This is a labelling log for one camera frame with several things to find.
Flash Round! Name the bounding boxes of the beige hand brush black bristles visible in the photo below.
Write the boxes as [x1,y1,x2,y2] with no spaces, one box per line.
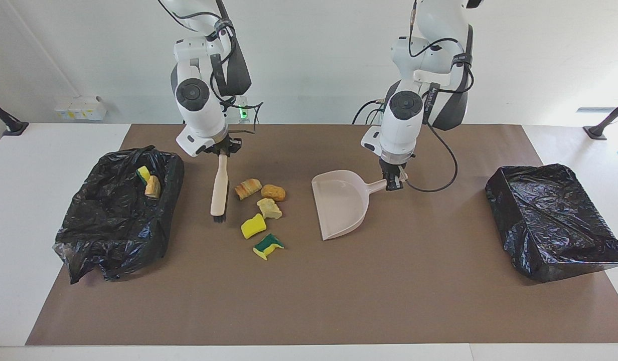
[210,153,229,224]

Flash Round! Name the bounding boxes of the orange striped bread roll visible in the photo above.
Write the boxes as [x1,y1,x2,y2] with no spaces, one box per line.
[234,178,263,201]

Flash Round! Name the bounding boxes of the beige plastic dustpan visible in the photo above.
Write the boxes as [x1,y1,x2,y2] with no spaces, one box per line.
[311,169,407,241]

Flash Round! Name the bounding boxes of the golden brown bun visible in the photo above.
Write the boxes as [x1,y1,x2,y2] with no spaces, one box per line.
[260,184,286,202]

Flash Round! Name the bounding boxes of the pale torn bread piece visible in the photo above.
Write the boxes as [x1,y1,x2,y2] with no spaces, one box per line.
[256,198,283,220]

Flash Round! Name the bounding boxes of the large yellow sponge piece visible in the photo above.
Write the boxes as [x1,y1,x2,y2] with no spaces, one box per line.
[240,213,267,240]

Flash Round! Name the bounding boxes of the green-topped yellow sponge piece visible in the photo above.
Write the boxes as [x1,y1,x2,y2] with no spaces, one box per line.
[253,233,284,261]

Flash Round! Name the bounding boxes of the crumpled black trash bag bin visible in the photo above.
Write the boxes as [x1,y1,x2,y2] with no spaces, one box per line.
[52,145,185,285]

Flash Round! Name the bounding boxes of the smooth black trash bag bin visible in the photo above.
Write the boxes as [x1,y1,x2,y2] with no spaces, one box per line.
[485,163,618,284]

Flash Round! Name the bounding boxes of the brown table mat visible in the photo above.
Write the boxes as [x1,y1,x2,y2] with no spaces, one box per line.
[26,124,618,346]

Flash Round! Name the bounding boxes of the black stand foot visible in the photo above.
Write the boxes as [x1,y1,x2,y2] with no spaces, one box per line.
[583,97,618,140]
[0,95,30,137]

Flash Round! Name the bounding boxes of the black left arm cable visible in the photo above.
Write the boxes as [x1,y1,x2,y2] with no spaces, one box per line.
[407,0,474,194]

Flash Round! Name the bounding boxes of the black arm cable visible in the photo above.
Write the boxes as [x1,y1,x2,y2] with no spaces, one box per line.
[407,0,474,194]
[158,0,264,136]

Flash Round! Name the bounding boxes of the black base cable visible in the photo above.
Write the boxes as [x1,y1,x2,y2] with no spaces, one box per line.
[353,99,390,124]

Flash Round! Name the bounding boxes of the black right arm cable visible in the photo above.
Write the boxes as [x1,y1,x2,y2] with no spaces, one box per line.
[158,0,264,136]

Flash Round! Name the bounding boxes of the white wall power strip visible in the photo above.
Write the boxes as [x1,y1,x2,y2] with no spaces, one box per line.
[54,96,108,121]

